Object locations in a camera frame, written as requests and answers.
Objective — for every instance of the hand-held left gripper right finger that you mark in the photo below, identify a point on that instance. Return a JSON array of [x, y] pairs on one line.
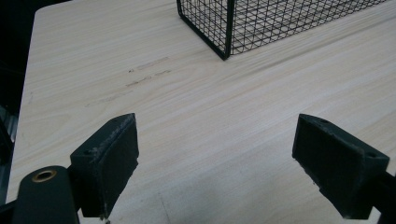
[[336, 165]]

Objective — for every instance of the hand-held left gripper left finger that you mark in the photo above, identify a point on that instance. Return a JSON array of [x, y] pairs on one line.
[[106, 165]]

